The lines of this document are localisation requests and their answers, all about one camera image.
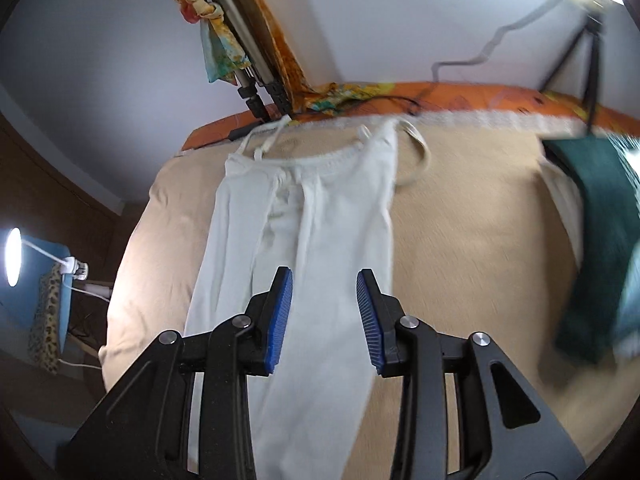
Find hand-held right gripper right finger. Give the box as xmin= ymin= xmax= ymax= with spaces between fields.
xmin=356 ymin=269 xmax=587 ymax=480

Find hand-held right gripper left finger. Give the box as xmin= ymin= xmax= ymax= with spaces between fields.
xmin=59 ymin=265 xmax=294 ymax=480

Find grey wall cable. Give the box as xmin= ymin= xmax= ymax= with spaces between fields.
xmin=431 ymin=0 xmax=565 ymax=83

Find beige bed blanket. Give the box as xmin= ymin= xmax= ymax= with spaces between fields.
xmin=98 ymin=121 xmax=640 ymax=480

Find silver tripod stand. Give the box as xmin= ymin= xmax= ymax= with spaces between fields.
xmin=191 ymin=0 xmax=292 ymax=122

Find white cable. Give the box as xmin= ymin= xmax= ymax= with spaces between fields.
xmin=56 ymin=280 xmax=114 ymax=372

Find blue side table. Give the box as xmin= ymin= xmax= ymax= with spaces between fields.
xmin=0 ymin=234 xmax=72 ymax=356

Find white drawstring pants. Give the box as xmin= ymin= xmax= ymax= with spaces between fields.
xmin=183 ymin=115 xmax=433 ymax=480

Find orange wooden board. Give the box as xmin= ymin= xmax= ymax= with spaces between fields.
xmin=225 ymin=0 xmax=317 ymax=111

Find orange patterned bed sheet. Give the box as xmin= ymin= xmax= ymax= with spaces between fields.
xmin=181 ymin=81 xmax=640 ymax=151

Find white cloth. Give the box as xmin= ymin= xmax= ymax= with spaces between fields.
xmin=537 ymin=157 xmax=588 ymax=266

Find leopard print cloth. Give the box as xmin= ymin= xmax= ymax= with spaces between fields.
xmin=27 ymin=266 xmax=65 ymax=376

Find white desk lamp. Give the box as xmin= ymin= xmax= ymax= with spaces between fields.
xmin=5 ymin=227 xmax=91 ymax=288

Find colourful patterned scarf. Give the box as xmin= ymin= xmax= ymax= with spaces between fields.
xmin=166 ymin=0 xmax=252 ymax=86

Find black cable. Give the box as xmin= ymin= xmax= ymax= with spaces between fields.
xmin=345 ymin=94 xmax=453 ymax=115

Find black tripod stand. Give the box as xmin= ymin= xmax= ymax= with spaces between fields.
xmin=541 ymin=12 xmax=607 ymax=133

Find dark green cloth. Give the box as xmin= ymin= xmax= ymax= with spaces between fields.
xmin=543 ymin=132 xmax=640 ymax=365

